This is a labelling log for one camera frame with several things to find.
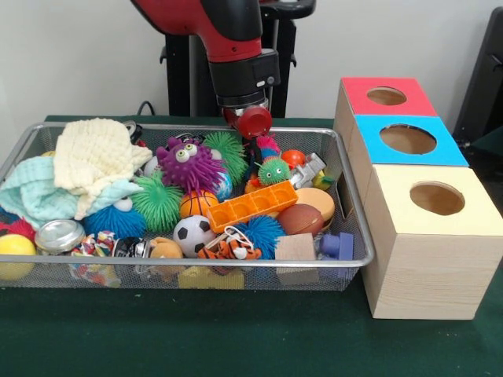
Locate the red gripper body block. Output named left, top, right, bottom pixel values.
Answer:
left=236, top=106, right=274, bottom=141

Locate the plain yellow ball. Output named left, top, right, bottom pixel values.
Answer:
left=0, top=234, right=36, bottom=282

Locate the light teal knitted cloth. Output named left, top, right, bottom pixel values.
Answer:
left=0, top=156, right=144, bottom=230

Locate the black chair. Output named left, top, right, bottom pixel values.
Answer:
left=454, top=6, right=503, bottom=158

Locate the purple toy block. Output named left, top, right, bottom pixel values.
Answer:
left=318, top=232, right=355, bottom=262

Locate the silver toy robot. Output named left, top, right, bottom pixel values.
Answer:
left=289, top=152, right=327, bottom=191

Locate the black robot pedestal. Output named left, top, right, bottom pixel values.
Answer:
left=161, top=0, right=317, bottom=119

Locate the black and white soccer ball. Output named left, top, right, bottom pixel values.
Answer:
left=172, top=215, right=217, bottom=258

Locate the cream knitted cloth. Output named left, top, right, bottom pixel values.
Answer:
left=53, top=118, right=154, bottom=221

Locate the blue spiky ball with eyes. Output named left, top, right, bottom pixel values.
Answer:
left=83, top=203, right=148, bottom=241

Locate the wooden box with three holes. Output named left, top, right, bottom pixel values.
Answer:
left=333, top=76, right=503, bottom=320

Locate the toy hamburger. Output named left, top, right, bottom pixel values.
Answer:
left=294, top=187, right=336, bottom=229

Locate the dark green table cloth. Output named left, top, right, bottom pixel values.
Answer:
left=0, top=115, right=503, bottom=377

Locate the purple spiky ball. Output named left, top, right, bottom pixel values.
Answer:
left=156, top=137, right=229, bottom=194

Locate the black cable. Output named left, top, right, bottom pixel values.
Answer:
left=137, top=100, right=158, bottom=119

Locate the green furry ball with eyes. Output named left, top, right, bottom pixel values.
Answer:
left=202, top=130, right=248, bottom=186

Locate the silver metal can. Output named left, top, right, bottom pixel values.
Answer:
left=35, top=219, right=86, bottom=254

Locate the shallow clear mesh bin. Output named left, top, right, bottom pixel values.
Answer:
left=0, top=122, right=376, bottom=293

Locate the green spiky ball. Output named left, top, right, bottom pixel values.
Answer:
left=131, top=173, right=184, bottom=233

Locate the small brown basketball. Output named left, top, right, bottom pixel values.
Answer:
left=278, top=203, right=323, bottom=237

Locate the small orange basketball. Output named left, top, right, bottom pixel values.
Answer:
left=179, top=189, right=220, bottom=221

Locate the orange toy building block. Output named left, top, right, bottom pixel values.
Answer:
left=207, top=180, right=300, bottom=234

